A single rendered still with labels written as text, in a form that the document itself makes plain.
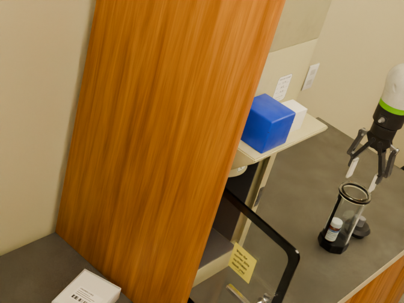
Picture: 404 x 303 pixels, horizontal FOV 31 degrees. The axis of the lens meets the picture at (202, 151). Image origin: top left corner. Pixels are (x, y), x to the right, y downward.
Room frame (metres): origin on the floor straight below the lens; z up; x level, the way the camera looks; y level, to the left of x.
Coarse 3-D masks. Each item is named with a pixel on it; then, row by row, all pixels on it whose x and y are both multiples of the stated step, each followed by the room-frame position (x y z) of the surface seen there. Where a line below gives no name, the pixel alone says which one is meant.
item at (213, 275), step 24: (216, 216) 1.48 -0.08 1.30; (240, 216) 1.44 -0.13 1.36; (216, 240) 1.47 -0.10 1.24; (240, 240) 1.42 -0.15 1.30; (264, 240) 1.38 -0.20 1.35; (216, 264) 1.45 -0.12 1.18; (264, 264) 1.37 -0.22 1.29; (288, 264) 1.33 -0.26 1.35; (192, 288) 1.48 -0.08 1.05; (216, 288) 1.44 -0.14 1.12; (240, 288) 1.39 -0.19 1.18; (264, 288) 1.35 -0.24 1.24
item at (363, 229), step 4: (360, 216) 2.12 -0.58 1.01; (360, 220) 2.10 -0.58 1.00; (364, 220) 2.10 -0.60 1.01; (360, 224) 2.10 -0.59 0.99; (364, 224) 2.12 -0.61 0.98; (356, 228) 2.08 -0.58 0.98; (360, 228) 2.09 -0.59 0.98; (364, 228) 2.10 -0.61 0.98; (368, 228) 2.10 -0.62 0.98; (356, 232) 2.07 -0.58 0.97; (360, 232) 2.07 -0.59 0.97; (364, 232) 2.08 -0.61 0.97; (368, 232) 2.09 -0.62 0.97; (352, 236) 2.08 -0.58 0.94; (356, 236) 2.08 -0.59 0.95; (360, 236) 2.08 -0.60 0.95
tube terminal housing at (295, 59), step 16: (288, 48) 1.67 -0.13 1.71; (304, 48) 1.74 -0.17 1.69; (272, 64) 1.63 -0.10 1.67; (288, 64) 1.70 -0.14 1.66; (304, 64) 1.77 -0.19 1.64; (272, 80) 1.65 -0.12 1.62; (272, 96) 1.68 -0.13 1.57; (288, 96) 1.74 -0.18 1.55; (272, 160) 1.78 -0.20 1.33; (256, 176) 1.79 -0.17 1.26; (256, 192) 1.80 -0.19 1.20; (256, 208) 1.78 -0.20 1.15
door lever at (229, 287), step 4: (228, 284) 1.36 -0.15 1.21; (228, 288) 1.35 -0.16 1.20; (232, 288) 1.35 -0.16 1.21; (232, 292) 1.34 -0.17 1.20; (236, 292) 1.34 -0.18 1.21; (236, 296) 1.34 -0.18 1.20; (240, 296) 1.33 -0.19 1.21; (244, 296) 1.34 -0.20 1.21; (240, 300) 1.33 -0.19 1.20; (244, 300) 1.32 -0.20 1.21; (260, 300) 1.34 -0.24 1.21; (264, 300) 1.34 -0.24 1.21
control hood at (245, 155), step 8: (304, 120) 1.72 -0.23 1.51; (312, 120) 1.73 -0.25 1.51; (304, 128) 1.67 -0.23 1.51; (312, 128) 1.69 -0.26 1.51; (320, 128) 1.70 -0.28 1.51; (288, 136) 1.61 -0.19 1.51; (296, 136) 1.62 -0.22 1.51; (304, 136) 1.63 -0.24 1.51; (240, 144) 1.51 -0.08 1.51; (288, 144) 1.57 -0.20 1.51; (240, 152) 1.48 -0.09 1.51; (248, 152) 1.48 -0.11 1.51; (256, 152) 1.49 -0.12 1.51; (272, 152) 1.52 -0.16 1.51; (240, 160) 1.48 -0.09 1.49; (248, 160) 1.47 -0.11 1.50; (256, 160) 1.46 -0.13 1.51; (232, 168) 1.49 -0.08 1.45
